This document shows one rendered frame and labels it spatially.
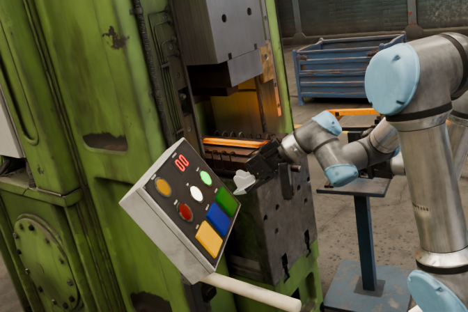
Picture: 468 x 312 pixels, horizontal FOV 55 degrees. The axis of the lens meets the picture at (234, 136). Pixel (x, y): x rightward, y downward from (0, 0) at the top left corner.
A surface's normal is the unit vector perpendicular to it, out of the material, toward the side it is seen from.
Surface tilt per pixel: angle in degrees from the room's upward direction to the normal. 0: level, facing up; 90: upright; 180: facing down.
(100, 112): 89
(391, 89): 82
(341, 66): 89
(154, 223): 90
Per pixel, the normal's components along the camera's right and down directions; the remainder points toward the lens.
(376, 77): -0.93, 0.15
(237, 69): 0.79, 0.06
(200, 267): -0.20, 0.35
